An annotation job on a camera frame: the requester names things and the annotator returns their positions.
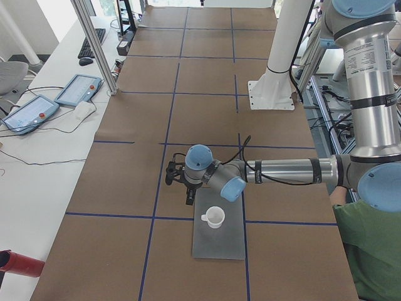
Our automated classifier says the white cup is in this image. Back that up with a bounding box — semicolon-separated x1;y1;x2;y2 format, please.
200;206;226;229

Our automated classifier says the grey closed laptop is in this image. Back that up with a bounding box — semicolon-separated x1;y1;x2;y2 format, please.
192;187;245;260

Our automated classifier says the brown paper table cover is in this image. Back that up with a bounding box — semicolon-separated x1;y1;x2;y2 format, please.
32;8;357;300

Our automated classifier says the upper blue teach pendant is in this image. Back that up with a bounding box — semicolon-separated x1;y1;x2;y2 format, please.
55;74;102;107

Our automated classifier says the blue teach pendant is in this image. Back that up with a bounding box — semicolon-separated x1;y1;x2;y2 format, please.
55;74;102;107
1;95;60;135

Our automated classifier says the black desktop computer box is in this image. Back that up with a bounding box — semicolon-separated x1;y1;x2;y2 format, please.
117;31;135;56

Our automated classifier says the black computer mouse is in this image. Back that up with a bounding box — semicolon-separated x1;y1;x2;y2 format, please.
78;57;93;66

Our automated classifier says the black keyboard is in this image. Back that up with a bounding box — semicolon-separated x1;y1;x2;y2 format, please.
77;28;107;60

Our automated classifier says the lower blue teach pendant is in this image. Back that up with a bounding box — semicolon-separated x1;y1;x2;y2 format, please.
1;95;60;135

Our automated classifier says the seated person green shirt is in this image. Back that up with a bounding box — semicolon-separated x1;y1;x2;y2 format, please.
330;186;400;300

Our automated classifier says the red water bottle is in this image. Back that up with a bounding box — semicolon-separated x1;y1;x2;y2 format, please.
1;250;45;278

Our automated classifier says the grey office chair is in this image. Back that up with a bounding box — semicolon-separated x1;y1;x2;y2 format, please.
1;61;29;97

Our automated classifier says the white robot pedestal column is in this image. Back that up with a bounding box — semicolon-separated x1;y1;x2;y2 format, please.
248;0;315;110

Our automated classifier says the aluminium frame post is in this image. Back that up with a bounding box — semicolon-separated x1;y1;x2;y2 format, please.
71;0;118;95

